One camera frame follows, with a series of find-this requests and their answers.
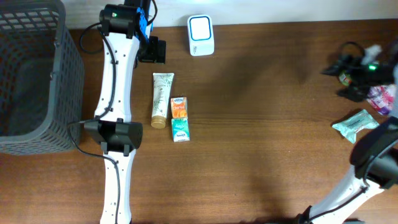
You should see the green lid glass jar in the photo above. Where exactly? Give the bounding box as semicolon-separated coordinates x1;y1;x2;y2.
338;71;352;86

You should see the purple red pad package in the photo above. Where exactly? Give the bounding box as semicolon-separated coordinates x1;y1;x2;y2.
366;84;396;115

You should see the small teal tissue pack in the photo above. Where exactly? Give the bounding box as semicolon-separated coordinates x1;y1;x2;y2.
172;118;190;142

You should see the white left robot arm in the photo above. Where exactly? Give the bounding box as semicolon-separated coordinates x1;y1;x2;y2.
84;1;166;223

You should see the white barcode scanner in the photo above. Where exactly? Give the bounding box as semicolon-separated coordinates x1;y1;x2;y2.
187;14;215;57

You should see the dark grey plastic basket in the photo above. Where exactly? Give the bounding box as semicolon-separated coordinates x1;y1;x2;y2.
1;0;85;156

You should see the teal wet wipes pack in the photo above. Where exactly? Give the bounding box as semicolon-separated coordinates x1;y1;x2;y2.
332;110;379;144

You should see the cream lotion tube gold cap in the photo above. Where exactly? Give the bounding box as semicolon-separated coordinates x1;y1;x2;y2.
151;73;174;129

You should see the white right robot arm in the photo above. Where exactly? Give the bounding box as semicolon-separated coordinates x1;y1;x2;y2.
295;40;397;223

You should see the orange Kleenex tissue pack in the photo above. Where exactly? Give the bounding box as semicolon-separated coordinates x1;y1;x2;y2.
170;97;188;118

